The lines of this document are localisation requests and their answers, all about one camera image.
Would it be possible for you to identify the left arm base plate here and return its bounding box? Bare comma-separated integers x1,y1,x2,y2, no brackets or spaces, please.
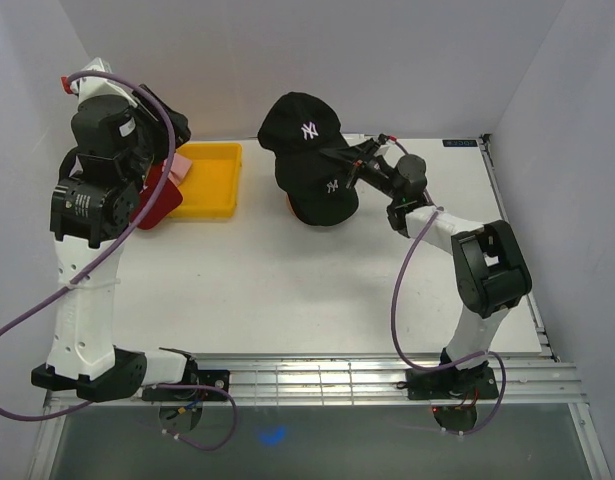
141,369,231,403

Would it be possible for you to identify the dark green NY cap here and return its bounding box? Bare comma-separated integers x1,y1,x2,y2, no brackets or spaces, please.
275,152,359,227

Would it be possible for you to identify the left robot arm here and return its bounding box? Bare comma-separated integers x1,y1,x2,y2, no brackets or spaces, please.
31,78,199,402

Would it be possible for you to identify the pink cap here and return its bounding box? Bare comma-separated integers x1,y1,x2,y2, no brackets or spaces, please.
168,153,193,187

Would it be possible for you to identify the wooden hat stand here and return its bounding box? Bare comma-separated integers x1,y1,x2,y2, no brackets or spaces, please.
285,196,295,215

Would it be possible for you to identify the aluminium rail frame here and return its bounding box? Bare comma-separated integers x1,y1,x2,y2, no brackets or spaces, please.
30,139,611,479

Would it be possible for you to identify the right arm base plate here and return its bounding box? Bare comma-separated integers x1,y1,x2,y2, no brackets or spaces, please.
400,366,499,400

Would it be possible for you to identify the black NY cap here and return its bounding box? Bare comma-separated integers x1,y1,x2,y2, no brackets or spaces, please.
257,92,347,154

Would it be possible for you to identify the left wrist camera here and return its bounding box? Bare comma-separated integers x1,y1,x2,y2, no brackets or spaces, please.
61,57,137,107

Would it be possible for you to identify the red LA cap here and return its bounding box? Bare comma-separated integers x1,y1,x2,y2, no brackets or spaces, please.
131,163,183,230

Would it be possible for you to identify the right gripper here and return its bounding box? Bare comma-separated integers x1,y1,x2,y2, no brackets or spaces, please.
317,140,402,202

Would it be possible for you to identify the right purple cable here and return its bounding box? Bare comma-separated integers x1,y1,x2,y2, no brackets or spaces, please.
390,137,508,436

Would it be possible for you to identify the yellow plastic tray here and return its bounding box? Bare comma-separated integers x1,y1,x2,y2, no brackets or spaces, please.
169,143,242,220

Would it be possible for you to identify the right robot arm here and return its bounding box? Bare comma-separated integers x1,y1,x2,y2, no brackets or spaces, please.
319,135,532,397

